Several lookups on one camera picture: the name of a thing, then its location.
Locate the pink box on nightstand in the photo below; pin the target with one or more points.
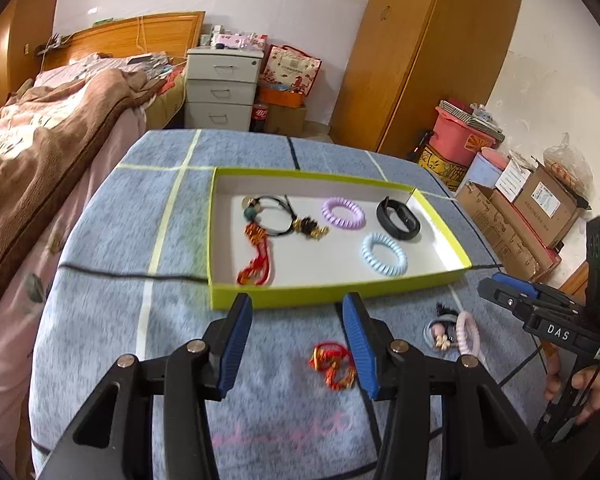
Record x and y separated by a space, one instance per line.
235 40

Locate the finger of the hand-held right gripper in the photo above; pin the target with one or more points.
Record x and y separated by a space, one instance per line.
517 284
502 294

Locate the large wooden wardrobe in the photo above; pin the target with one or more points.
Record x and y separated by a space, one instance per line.
405 60

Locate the red patterned gift bag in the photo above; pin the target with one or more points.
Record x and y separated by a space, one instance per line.
290 70

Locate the labelled cardboard box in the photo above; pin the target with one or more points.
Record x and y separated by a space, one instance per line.
550 205

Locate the striped flat board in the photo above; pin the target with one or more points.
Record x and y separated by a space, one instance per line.
472 120

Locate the bed with brown blanket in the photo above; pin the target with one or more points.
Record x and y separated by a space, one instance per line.
40 160

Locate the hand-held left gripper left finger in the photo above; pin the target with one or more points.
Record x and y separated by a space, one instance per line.
235 345

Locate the orange box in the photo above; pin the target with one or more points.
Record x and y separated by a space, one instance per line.
280 97

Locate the pink lidded box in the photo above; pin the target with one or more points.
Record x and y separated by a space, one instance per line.
485 167

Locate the white carton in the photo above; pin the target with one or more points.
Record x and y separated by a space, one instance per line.
512 180

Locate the small brown cardboard box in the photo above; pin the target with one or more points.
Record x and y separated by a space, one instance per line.
287 120

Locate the pink bedsheet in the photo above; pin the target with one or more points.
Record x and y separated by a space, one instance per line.
10 360

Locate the clear plastic bag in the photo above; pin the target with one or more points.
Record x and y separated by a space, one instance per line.
567 162

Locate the pink plastic basin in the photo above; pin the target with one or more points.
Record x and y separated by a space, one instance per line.
455 140

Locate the yellow black patterned box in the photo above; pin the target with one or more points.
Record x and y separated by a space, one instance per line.
442 167

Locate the large open cardboard box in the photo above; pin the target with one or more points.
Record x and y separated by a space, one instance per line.
505 230

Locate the white power strip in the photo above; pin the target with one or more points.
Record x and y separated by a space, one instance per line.
55 45

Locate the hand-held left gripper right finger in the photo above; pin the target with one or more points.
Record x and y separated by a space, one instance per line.
360 345

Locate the grey nightstand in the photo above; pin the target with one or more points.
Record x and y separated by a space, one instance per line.
220 90

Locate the wooden headboard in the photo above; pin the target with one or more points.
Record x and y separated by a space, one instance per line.
170 35

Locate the green cardboard box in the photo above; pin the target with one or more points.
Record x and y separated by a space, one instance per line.
280 297

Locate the blue checked sheet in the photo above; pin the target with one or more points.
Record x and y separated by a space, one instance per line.
130 310

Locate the black wristband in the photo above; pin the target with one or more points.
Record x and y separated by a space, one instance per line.
406 227

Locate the narrow wooden wardrobe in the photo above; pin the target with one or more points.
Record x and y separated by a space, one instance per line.
5 60

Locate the dark soda bottle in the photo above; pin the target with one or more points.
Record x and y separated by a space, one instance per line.
260 117

